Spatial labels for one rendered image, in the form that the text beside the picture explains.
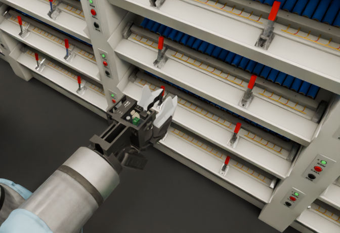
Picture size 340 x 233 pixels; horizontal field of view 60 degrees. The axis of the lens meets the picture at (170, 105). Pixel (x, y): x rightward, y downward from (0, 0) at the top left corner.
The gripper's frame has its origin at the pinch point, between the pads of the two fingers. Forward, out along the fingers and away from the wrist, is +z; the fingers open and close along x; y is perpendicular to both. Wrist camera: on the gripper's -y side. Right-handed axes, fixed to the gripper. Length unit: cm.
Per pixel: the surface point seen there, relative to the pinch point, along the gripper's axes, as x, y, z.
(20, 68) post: 100, -55, 18
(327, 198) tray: -42, -30, 17
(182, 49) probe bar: 9.2, -5.3, 22.4
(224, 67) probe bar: -4.0, -5.3, 22.3
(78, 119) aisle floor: 59, -65, 14
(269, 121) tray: -20.2, -10.6, 16.2
